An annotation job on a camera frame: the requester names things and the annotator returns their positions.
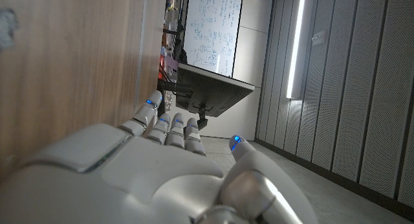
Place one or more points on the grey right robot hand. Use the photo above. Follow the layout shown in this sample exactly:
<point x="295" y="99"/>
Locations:
<point x="129" y="178"/>

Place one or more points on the black computer monitor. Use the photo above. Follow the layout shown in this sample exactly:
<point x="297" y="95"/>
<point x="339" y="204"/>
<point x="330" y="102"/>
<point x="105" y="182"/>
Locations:
<point x="210" y="91"/>

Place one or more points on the whiteboard with writing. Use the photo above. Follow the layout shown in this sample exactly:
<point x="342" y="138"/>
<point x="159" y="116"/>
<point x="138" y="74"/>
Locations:
<point x="213" y="29"/>

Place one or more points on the ceiling light strip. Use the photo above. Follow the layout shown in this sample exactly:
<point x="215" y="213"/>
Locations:
<point x="295" y="55"/>

